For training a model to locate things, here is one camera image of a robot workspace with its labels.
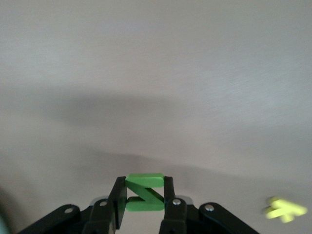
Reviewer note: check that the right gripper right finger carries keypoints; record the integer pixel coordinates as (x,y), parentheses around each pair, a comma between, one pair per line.
(175,214)

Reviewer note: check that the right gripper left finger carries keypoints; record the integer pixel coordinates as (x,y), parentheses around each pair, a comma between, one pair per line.
(102,214)

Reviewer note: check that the yellow letter k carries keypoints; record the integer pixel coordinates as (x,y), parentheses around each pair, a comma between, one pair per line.
(284,209)

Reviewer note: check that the brown table cover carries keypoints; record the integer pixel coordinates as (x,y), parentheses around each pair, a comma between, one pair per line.
(156,73)

